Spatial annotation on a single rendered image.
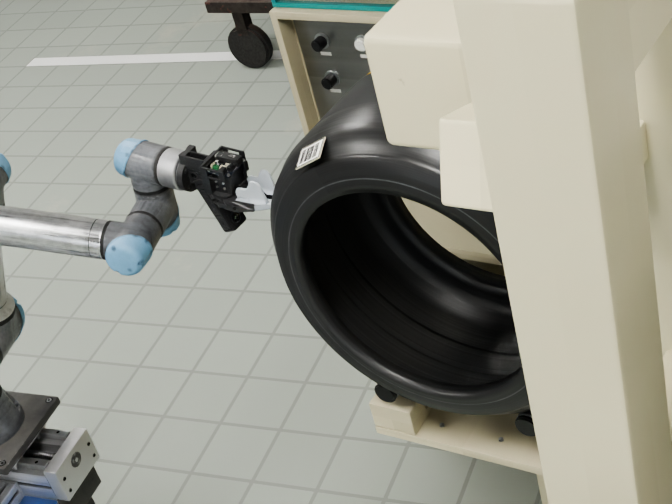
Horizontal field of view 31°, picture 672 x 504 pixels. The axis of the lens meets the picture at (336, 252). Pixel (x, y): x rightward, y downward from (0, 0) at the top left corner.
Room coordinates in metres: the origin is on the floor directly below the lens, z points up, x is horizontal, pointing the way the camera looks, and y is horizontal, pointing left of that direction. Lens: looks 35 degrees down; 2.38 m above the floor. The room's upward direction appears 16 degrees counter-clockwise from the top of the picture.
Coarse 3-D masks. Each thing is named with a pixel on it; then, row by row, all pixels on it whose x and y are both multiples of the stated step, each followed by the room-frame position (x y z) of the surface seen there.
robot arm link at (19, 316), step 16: (0, 160) 2.18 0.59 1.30; (0, 176) 2.16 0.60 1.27; (0, 192) 2.15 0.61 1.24; (0, 256) 2.18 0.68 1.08; (0, 272) 2.18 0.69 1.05; (0, 288) 2.18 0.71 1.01; (0, 304) 2.19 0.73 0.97; (16, 304) 2.26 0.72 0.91; (0, 320) 2.17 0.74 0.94; (16, 320) 2.22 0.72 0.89; (0, 336) 2.17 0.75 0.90; (16, 336) 2.21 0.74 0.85
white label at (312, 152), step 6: (324, 138) 1.62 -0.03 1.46; (312, 144) 1.64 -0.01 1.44; (318, 144) 1.62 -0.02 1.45; (306, 150) 1.64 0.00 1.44; (312, 150) 1.62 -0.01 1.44; (318, 150) 1.61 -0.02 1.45; (300, 156) 1.64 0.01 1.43; (306, 156) 1.62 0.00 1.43; (312, 156) 1.61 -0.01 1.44; (318, 156) 1.59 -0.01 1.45; (300, 162) 1.63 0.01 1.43; (306, 162) 1.61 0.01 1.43
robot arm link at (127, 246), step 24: (0, 216) 1.98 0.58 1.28; (24, 216) 1.97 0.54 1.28; (48, 216) 1.96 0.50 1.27; (72, 216) 1.96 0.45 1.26; (144, 216) 1.93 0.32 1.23; (0, 240) 1.97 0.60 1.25; (24, 240) 1.95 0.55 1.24; (48, 240) 1.93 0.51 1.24; (72, 240) 1.91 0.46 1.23; (96, 240) 1.90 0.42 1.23; (120, 240) 1.87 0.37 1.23; (144, 240) 1.88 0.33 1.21; (120, 264) 1.86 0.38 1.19; (144, 264) 1.85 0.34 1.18
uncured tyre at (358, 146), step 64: (320, 128) 1.66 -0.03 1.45; (384, 128) 1.56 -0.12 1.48; (320, 192) 1.60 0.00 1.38; (384, 192) 1.52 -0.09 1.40; (320, 256) 1.80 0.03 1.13; (384, 256) 1.86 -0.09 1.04; (448, 256) 1.83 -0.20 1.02; (320, 320) 1.65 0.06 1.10; (384, 320) 1.75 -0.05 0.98; (448, 320) 1.76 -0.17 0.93; (512, 320) 1.71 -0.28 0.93; (384, 384) 1.59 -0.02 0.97; (448, 384) 1.53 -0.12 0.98; (512, 384) 1.42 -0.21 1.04
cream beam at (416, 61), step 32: (416, 0) 1.30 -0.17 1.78; (448, 0) 1.27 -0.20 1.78; (384, 32) 1.24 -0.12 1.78; (416, 32) 1.22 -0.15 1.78; (448, 32) 1.19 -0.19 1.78; (384, 64) 1.23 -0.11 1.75; (416, 64) 1.20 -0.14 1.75; (448, 64) 1.18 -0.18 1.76; (384, 96) 1.24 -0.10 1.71; (416, 96) 1.21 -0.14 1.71; (448, 96) 1.18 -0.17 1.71; (416, 128) 1.21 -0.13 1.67
